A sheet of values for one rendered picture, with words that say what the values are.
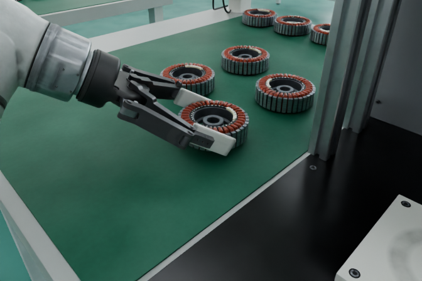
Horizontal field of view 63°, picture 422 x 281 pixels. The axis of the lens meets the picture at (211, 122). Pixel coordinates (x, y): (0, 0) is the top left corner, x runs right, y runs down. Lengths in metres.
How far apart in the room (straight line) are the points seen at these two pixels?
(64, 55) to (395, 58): 0.47
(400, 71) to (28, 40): 0.51
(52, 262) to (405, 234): 0.37
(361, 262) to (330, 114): 0.19
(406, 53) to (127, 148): 0.44
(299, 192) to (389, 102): 0.25
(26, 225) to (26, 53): 0.20
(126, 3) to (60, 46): 1.13
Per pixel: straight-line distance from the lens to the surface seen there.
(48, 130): 0.65
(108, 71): 0.47
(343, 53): 0.44
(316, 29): 1.04
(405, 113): 0.62
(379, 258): 0.39
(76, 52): 0.46
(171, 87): 0.57
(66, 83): 0.46
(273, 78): 0.70
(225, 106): 0.57
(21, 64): 0.46
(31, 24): 0.47
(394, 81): 0.61
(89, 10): 1.50
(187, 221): 0.43
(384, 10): 0.52
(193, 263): 0.37
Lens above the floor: 1.07
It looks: 31 degrees down
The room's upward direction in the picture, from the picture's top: straight up
